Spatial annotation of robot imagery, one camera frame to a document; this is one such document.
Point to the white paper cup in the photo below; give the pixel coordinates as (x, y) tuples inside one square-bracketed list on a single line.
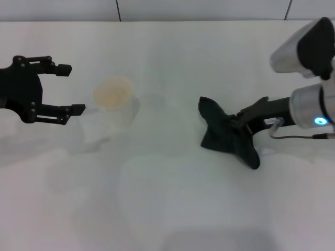
[(112, 91)]

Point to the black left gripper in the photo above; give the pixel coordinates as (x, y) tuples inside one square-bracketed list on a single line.
[(21, 89)]

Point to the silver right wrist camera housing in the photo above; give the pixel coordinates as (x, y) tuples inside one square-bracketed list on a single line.
[(288, 57)]

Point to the dark blue rag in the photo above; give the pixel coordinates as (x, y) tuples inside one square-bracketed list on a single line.
[(220, 133)]

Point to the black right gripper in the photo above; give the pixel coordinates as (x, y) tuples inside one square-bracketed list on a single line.
[(267, 112)]

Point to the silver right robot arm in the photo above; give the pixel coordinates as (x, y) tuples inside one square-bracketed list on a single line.
[(308, 107)]

